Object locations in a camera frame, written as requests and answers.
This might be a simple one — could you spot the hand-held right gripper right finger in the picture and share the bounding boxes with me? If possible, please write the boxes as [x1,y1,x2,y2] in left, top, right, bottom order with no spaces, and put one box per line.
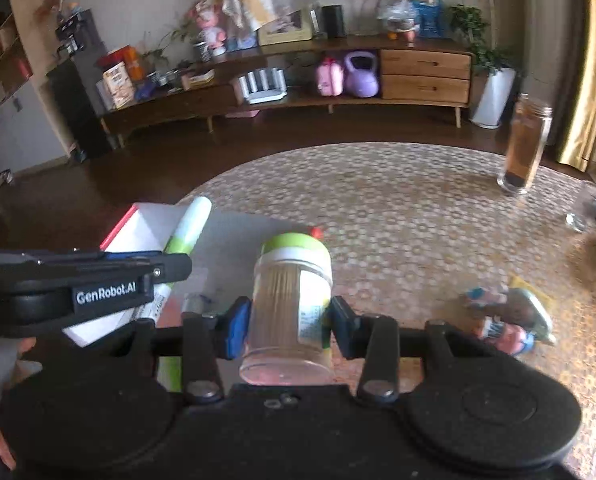
[327,296,474,406]

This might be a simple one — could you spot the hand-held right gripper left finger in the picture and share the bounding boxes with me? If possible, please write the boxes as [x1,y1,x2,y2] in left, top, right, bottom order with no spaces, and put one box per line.
[110,296,253,406]

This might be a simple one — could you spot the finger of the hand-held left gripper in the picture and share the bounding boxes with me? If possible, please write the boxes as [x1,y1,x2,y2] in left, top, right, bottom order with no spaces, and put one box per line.
[103,250,194,287]

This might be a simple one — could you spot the green and white tube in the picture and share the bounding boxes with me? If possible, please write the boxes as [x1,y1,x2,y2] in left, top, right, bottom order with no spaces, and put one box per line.
[135,196,213,393]

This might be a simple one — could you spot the toothpick jar with green lid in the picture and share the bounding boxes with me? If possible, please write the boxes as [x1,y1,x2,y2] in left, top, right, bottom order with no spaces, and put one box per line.
[238,232,335,387]

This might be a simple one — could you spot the red cardboard box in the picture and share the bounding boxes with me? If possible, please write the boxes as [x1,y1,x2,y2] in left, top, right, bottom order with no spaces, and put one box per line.
[0,202,330,396]

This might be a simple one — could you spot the striped white blue toy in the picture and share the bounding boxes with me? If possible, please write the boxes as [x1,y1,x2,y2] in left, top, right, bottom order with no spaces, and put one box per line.
[459,286,510,312]

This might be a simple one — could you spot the red orange toy figure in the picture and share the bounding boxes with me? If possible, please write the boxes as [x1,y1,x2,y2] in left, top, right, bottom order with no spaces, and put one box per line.
[480,316,536,357]

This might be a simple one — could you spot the person's left hand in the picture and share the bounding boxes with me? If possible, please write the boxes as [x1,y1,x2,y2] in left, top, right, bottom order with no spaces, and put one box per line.
[0,422,18,470]

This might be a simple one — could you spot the black cabinet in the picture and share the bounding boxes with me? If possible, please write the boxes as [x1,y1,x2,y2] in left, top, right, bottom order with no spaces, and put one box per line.
[45,57,112,162]

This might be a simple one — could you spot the beige snack box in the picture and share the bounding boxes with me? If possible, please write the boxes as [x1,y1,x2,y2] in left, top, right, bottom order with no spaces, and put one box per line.
[101,62,134,110]

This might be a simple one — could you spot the small white box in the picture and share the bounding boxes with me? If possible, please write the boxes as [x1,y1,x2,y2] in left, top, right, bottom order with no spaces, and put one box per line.
[180,68,217,91]

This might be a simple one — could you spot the white router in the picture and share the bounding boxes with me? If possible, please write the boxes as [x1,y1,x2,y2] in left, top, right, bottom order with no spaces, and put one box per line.
[237,67,288,105]

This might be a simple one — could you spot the orange box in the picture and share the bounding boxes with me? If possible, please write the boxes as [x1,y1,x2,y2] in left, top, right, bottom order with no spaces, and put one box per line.
[97,45,144,81]

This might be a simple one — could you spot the small potted spider plant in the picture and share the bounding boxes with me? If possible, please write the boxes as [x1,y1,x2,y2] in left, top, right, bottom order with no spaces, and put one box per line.
[142,14,214,64]

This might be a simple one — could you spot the pink doll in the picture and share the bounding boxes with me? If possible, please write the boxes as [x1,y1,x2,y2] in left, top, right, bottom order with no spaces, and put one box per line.
[193,0,228,57]

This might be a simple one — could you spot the pink toy suitcase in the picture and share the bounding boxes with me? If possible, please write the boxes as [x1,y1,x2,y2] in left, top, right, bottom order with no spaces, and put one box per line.
[315,57,345,97]

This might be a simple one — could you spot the black coffee machine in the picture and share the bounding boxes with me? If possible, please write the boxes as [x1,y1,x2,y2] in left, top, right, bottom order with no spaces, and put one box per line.
[55,9,99,59]

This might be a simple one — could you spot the purple kettlebell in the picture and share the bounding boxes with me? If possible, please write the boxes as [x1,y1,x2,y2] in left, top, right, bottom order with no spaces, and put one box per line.
[343,49,381,99]

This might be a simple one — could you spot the tall glass tea bottle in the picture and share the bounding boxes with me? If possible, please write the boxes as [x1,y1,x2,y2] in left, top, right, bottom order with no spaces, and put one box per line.
[496,93,553,197]

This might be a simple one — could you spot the clear drinking glass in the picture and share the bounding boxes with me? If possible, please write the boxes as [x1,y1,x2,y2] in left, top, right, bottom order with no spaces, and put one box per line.
[565,187,596,234]

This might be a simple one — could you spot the wooden sideboard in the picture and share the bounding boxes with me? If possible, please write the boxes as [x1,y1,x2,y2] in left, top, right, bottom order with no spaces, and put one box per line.
[97,34,475,150]

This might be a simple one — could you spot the white planter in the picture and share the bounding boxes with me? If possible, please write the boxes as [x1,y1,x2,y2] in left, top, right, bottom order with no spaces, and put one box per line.
[470,67,518,130]

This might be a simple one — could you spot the black speaker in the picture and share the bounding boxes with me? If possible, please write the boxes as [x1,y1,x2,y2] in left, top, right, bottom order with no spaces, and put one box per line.
[322,4,347,39]

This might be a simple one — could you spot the clear plastic bag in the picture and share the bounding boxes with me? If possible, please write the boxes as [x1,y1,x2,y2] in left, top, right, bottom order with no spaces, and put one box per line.
[375,0,419,41]

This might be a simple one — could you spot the blue bag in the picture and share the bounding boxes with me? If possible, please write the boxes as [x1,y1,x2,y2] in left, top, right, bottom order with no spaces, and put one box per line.
[413,0,442,39]

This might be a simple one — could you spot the tall green potted plant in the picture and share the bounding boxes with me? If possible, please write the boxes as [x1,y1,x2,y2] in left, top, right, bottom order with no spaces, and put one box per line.
[427,0,523,77]

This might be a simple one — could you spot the yellow curtain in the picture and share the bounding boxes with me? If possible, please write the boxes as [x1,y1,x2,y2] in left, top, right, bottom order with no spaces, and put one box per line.
[552,0,596,172]

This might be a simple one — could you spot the grey standing air conditioner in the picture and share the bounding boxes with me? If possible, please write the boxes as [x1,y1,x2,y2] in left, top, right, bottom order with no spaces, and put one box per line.
[518,0,581,147]

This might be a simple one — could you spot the wooden wall shelf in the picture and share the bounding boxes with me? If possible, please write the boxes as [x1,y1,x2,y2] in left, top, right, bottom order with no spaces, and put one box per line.
[0,0,75,177]

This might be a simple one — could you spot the cream picture frame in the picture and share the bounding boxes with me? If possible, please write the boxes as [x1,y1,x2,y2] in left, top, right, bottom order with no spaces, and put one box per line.
[256,9,313,46]

